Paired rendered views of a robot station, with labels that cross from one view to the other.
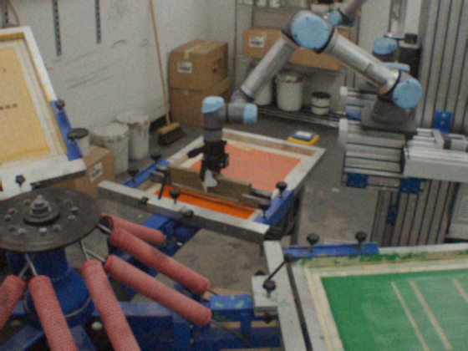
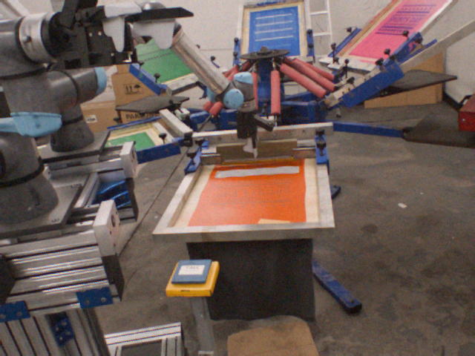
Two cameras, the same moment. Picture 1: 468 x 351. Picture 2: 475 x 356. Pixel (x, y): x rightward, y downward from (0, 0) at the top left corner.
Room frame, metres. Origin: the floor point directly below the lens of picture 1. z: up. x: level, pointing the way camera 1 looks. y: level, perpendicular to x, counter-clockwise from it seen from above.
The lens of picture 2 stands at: (3.43, -0.48, 1.69)
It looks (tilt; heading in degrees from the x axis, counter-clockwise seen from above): 24 degrees down; 165
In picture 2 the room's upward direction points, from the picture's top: 8 degrees counter-clockwise
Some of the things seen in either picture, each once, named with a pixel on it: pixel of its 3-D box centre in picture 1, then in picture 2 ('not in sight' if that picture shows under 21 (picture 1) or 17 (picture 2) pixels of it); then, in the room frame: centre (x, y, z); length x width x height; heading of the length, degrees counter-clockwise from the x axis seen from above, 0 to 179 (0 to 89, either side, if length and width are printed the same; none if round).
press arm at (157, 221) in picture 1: (158, 225); not in sight; (1.45, 0.23, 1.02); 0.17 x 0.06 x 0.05; 154
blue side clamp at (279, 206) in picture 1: (272, 212); (198, 162); (1.62, -0.16, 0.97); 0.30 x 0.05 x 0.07; 154
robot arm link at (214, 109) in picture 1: (213, 113); (243, 87); (1.75, 0.06, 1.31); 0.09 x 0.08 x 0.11; 90
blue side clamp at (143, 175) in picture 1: (145, 180); (321, 153); (1.86, 0.34, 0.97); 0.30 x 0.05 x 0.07; 154
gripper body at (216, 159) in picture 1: (214, 154); (246, 123); (1.74, 0.06, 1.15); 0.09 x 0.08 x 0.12; 64
